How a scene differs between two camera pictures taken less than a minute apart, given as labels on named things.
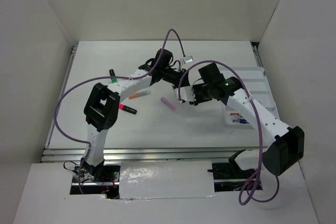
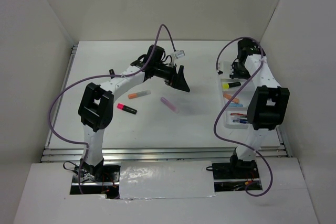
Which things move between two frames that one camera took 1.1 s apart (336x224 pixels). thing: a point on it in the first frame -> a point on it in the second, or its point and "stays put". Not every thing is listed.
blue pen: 241,120 stays put
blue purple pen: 241,121 stays put
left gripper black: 185,80 stays put
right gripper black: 198,100 -> 236,75
